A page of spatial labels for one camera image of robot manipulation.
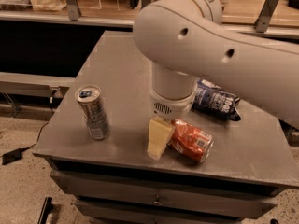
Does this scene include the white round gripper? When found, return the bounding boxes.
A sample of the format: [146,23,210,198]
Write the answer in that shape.
[147,83,195,160]

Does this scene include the orange coke can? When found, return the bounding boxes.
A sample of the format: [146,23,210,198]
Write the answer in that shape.
[168,119,214,162]

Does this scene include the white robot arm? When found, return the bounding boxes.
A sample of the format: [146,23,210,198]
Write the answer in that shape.
[133,0,299,128]

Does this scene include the silver blue energy drink can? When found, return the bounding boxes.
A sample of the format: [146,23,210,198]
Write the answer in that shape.
[75,85,110,140]

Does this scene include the blue chip bag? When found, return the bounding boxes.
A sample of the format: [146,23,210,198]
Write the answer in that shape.
[192,79,241,121]

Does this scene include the grey cabinet with drawers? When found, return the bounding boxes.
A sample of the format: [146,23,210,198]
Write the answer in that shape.
[34,31,299,224]

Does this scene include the black object on floor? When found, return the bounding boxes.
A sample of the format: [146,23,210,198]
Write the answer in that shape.
[37,197,53,224]

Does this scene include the black power adapter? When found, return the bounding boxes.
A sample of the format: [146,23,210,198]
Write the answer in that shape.
[2,148,22,165]

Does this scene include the grey side bench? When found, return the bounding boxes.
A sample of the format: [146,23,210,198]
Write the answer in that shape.
[0,72,75,98]

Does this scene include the black cable on floor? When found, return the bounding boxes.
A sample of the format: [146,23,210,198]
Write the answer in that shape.
[20,121,50,151]

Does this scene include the metal shelf bracket right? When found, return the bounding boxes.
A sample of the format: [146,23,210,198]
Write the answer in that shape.
[254,0,279,33]

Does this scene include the metal shelf bracket left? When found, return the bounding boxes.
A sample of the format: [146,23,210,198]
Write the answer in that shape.
[66,0,81,21]

